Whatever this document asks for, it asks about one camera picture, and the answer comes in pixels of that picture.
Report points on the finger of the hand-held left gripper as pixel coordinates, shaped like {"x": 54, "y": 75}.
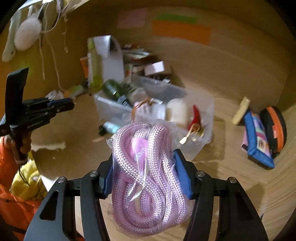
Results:
{"x": 64, "y": 107}
{"x": 60, "y": 101}

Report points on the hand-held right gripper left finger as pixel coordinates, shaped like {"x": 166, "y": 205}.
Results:
{"x": 107, "y": 183}

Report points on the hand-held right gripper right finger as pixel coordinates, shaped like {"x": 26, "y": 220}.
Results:
{"x": 182, "y": 176}

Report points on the clear plastic storage bin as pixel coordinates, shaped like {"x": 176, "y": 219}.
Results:
{"x": 198, "y": 146}

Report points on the dark green glass bottle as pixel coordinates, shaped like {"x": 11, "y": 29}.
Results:
{"x": 113, "y": 89}

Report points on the cream jar with clear lid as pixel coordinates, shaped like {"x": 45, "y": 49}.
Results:
{"x": 177, "y": 111}

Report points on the wooden desktop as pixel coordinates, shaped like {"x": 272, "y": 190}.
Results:
{"x": 76, "y": 139}

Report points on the person's left hand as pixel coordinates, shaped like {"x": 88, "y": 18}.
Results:
{"x": 6, "y": 141}

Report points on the white carton packet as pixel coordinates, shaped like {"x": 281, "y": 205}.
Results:
{"x": 53, "y": 93}

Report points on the green white tube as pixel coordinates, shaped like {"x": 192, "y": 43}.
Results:
{"x": 74, "y": 90}

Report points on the orange tube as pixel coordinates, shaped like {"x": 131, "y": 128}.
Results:
{"x": 83, "y": 66}

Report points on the teal tube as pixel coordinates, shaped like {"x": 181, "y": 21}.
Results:
{"x": 108, "y": 127}

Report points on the yellow green tube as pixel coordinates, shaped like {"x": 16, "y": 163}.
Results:
{"x": 94, "y": 67}

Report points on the yellow cloth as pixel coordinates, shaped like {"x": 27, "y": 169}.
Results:
{"x": 27, "y": 180}

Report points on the white fluffy pompom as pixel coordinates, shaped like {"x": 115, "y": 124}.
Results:
{"x": 27, "y": 33}

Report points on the blue zip pouch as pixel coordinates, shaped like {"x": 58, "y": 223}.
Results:
{"x": 257, "y": 139}

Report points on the person's orange jacket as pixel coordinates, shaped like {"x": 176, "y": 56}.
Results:
{"x": 13, "y": 204}

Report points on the cream tube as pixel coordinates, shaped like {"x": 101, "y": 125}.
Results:
{"x": 241, "y": 110}

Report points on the stack of booklets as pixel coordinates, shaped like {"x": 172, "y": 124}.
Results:
{"x": 136, "y": 55}

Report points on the small white box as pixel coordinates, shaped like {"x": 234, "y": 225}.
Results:
{"x": 155, "y": 67}

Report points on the black orange zip case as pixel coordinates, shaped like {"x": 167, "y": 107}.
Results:
{"x": 275, "y": 129}

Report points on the pink sticky note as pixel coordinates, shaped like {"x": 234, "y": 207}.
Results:
{"x": 131, "y": 18}

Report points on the orange sticky note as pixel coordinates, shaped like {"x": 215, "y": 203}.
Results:
{"x": 182, "y": 31}

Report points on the green sticky note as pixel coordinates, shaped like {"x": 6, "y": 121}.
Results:
{"x": 177, "y": 17}

